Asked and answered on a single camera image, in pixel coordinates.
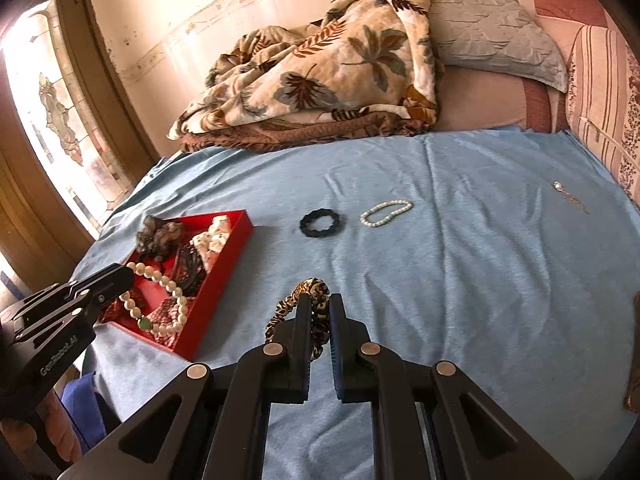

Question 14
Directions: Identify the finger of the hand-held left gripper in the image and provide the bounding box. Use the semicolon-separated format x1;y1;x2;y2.
10;264;136;328
17;284;134;346

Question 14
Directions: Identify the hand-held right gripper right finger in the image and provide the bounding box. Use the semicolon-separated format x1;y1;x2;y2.
327;292;573;480

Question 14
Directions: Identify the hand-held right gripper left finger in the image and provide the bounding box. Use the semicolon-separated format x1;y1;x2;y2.
57;292;313;480

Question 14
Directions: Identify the red checked scrunchie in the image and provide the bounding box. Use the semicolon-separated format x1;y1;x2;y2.
147;296;188;343

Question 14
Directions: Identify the pearl necklace with green bead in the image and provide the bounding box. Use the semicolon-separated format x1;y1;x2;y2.
119;261;188;338

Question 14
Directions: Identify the leopard print scrunchie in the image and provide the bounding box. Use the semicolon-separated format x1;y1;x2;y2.
265;276;332;362

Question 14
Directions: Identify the black flower hair claw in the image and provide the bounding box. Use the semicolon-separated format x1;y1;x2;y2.
172;245;206;293

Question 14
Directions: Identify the brown dark scrunchie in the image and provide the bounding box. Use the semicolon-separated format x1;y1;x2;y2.
136;215;185;263

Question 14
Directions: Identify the red tray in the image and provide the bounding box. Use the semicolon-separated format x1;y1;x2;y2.
97;209;253;362

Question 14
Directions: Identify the white cherry print scrunchie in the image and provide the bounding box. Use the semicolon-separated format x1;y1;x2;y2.
190;215;232;266

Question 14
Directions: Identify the dark blue fabric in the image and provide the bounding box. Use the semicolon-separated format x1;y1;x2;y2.
62;370;121;441

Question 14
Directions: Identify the wooden framed window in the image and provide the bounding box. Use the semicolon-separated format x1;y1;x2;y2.
0;0;161;281

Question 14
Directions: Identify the leaf print quilt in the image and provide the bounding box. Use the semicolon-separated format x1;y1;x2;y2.
167;0;446;153

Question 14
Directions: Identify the brown hair clip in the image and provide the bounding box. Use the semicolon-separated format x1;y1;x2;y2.
622;292;640;413

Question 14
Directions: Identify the grey quilted pillow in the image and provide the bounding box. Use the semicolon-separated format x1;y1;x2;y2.
427;0;568;93

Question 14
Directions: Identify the striped floral pillow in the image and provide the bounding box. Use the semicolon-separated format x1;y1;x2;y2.
565;25;640;206

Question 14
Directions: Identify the black wavy hair tie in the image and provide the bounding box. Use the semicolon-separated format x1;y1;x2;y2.
299;207;346;237

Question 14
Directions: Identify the pearl bracelet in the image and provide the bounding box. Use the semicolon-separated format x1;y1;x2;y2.
360;199;414;228

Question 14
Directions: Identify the pearl pendant with chain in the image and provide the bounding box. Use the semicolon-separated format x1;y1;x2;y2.
552;180;591;215

